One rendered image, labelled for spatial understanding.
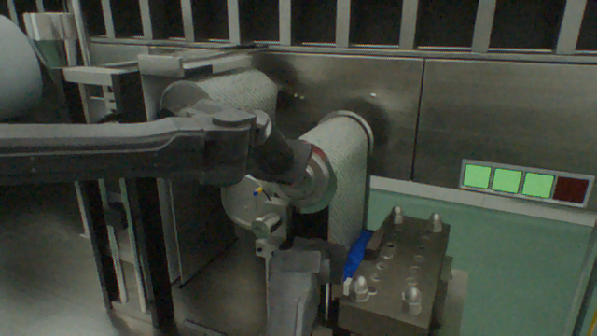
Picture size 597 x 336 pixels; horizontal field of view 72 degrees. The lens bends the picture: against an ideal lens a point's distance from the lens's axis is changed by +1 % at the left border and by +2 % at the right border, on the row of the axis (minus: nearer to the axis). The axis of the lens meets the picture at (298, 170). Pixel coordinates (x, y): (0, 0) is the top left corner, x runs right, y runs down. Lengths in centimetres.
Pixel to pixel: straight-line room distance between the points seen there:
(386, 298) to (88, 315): 66
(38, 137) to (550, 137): 90
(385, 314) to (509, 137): 47
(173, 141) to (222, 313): 61
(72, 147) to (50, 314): 72
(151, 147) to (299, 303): 25
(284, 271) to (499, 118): 61
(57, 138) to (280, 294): 30
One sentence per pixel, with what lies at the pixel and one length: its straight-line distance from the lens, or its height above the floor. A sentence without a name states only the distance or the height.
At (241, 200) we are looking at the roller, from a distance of 84.
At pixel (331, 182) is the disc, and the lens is 73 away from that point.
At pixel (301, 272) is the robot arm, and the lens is 55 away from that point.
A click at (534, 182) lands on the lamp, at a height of 119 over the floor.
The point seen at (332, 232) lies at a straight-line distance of 79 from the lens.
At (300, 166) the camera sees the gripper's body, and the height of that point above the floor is 132.
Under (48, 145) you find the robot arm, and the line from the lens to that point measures 44.
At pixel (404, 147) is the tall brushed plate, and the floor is 123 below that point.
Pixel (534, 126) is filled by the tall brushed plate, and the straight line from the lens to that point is 99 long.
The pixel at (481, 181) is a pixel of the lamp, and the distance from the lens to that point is 102.
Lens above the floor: 154
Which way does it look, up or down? 22 degrees down
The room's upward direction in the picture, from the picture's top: straight up
